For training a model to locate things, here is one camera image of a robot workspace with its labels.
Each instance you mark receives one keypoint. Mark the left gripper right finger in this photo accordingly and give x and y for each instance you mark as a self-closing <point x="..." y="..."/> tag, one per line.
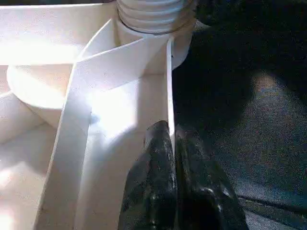
<point x="199" y="191"/>

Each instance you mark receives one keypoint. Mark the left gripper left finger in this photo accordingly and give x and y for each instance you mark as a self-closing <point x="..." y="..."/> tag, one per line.
<point x="153" y="187"/>

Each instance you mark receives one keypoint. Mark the white plastic table top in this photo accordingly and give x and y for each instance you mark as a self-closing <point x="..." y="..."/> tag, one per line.
<point x="72" y="119"/>

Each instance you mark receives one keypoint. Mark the white plastic table leg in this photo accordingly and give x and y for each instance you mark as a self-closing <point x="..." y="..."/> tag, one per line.
<point x="148" y="14"/>

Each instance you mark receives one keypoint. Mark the black table mat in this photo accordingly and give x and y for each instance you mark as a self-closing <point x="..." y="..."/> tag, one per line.
<point x="251" y="119"/>

